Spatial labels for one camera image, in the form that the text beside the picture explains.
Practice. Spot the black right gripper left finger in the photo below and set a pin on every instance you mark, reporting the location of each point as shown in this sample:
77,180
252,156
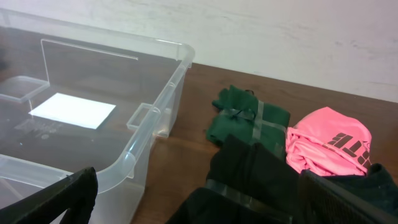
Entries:
72,197

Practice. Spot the pink shirt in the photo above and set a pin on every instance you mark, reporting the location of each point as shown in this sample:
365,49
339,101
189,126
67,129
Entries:
328,143

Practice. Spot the white paper label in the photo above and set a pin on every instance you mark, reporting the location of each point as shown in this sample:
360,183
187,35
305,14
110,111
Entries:
73,110

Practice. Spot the clear plastic storage bin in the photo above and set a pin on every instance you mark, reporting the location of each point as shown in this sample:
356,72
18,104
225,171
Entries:
142,76

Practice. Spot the black taped garment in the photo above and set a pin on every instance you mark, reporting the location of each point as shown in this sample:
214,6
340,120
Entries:
245,184

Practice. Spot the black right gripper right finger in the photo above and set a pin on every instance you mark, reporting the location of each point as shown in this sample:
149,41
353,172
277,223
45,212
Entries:
324,202

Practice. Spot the green garment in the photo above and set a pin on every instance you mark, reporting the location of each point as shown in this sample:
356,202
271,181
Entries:
249,119

